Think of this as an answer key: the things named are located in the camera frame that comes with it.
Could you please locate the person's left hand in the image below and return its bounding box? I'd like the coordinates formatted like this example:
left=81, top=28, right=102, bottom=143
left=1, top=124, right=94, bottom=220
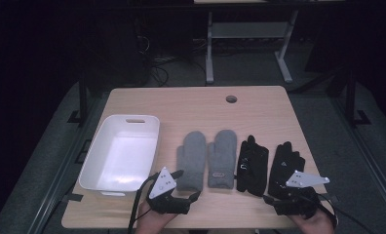
left=134, top=200, right=179, bottom=234

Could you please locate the white plastic bin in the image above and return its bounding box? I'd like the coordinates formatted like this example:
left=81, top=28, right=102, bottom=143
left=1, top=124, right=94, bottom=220
left=78, top=113, right=161, bottom=198

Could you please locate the black tape strip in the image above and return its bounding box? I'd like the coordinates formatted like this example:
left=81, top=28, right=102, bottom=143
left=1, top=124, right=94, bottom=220
left=63, top=192, right=84, bottom=203

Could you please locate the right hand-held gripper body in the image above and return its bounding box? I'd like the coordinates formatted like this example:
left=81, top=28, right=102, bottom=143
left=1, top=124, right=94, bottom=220
left=273, top=170, right=330, bottom=219

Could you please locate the plain grey mitten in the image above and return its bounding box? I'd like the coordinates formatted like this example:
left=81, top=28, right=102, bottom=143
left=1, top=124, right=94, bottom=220
left=175, top=131, right=208, bottom=192

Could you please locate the black metal stand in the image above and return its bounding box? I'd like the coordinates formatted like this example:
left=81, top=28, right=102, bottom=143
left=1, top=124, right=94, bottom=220
left=343, top=67, right=372, bottom=128
left=66, top=69, right=89, bottom=125

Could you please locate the tangle of floor cables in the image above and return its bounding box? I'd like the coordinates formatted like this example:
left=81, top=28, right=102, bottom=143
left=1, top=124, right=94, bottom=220
left=135, top=33, right=209, bottom=88

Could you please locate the black glove with triangle logo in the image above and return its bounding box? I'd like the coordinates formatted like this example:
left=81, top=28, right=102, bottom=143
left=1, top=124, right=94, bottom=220
left=267, top=140, right=306, bottom=200

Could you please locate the grey metal desk frame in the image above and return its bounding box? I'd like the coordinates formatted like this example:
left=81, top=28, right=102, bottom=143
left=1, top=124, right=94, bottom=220
left=205, top=9, right=300, bottom=85

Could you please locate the person's right hand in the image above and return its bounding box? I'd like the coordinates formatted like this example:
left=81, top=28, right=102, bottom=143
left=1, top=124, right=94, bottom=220
left=288, top=207, right=335, bottom=234

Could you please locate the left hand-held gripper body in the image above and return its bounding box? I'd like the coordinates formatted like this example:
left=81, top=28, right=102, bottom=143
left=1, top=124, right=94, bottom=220
left=145, top=167, right=191, bottom=215

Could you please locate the black glove with white mark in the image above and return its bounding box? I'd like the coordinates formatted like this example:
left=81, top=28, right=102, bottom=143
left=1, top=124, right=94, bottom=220
left=235, top=135, right=270, bottom=197

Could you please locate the grey mitten with label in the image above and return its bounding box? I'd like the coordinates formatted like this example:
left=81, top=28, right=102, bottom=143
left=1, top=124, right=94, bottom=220
left=207, top=129, right=238, bottom=189

